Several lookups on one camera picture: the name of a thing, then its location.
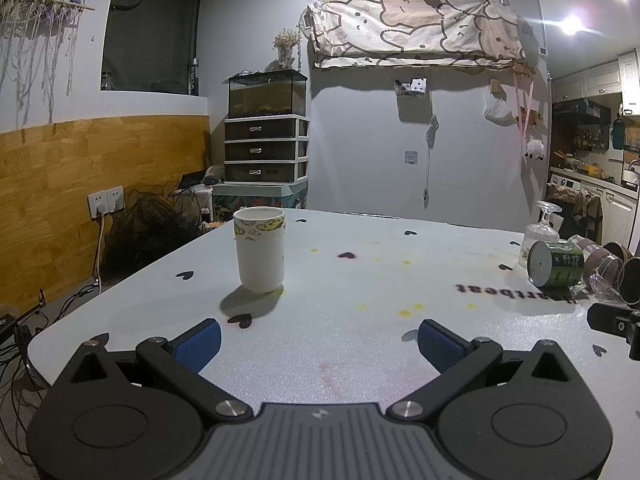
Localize black net pile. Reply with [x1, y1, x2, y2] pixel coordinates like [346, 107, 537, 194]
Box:
[106, 184, 212, 283]

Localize white washing machine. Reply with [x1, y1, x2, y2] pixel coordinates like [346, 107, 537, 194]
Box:
[548, 172, 585, 197]

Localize white kitchen wall cabinets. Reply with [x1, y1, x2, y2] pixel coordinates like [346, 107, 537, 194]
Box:
[551, 48, 640, 117]

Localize black laptop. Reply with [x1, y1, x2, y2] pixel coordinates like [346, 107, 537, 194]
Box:
[176, 169, 209, 192]

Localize hanging white cord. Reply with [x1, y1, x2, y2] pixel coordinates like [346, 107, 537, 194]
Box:
[423, 114, 441, 209]

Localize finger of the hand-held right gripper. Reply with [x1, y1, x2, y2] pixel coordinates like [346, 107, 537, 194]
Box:
[587, 302, 640, 347]

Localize brown clothes on chair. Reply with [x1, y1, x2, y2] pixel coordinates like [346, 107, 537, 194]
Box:
[544, 184, 604, 247]

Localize white wall socket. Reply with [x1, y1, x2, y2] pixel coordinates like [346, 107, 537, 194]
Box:
[87, 185, 125, 220]

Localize teal painted cabinet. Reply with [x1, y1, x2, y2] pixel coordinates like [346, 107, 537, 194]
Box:
[212, 181, 309, 211]

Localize white cup with yellow print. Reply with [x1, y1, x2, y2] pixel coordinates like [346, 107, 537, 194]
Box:
[233, 206, 286, 294]

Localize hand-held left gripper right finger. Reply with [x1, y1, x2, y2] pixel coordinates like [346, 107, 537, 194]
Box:
[388, 319, 597, 422]

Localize clear glass goblet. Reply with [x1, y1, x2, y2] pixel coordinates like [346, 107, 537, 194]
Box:
[520, 200, 562, 267]

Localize glass fish tank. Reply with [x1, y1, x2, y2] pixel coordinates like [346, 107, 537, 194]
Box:
[228, 70, 308, 119]

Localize dark window curtain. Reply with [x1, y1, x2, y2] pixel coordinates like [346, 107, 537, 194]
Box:
[101, 0, 211, 97]

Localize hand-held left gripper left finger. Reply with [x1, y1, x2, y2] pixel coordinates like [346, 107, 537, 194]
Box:
[50, 319, 253, 424]

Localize green labelled can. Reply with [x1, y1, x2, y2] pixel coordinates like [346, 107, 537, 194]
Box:
[527, 240, 586, 290]

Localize white macrame wall hanging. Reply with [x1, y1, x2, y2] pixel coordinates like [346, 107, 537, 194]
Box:
[0, 0, 96, 128]

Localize printed bear blanket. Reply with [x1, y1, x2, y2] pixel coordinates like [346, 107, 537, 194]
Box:
[304, 0, 529, 70]

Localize clear plastic cup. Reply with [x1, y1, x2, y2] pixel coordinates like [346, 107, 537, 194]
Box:
[567, 234, 626, 297]

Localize black floor cables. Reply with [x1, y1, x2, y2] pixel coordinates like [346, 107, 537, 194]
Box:
[0, 280, 103, 456]

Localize dried flower bouquet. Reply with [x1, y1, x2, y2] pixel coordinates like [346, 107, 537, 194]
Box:
[272, 28, 301, 71]

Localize white hanging bag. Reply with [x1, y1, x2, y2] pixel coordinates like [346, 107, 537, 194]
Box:
[483, 94, 516, 125]

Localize white plastic drawer unit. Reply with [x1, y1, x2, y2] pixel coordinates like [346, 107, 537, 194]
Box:
[223, 114, 311, 185]

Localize pink ribbon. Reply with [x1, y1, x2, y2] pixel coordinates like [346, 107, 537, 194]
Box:
[514, 71, 535, 152]

